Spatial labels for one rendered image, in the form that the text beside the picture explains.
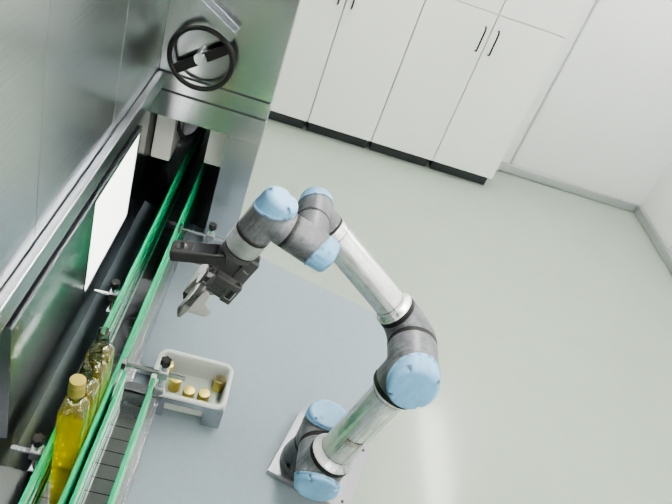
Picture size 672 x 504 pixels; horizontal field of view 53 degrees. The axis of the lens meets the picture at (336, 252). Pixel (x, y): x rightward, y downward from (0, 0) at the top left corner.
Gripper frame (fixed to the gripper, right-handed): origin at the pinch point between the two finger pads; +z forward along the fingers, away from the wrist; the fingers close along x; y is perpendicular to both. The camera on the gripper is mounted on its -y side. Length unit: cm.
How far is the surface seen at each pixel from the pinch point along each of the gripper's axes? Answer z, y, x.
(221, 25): -21, -22, 92
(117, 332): 49, -1, 32
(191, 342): 55, 23, 48
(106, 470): 45.8, 9.3, -12.4
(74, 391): 24.4, -8.5, -13.3
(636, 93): -64, 281, 416
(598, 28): -80, 216, 416
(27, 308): 12.8, -25.5, -9.5
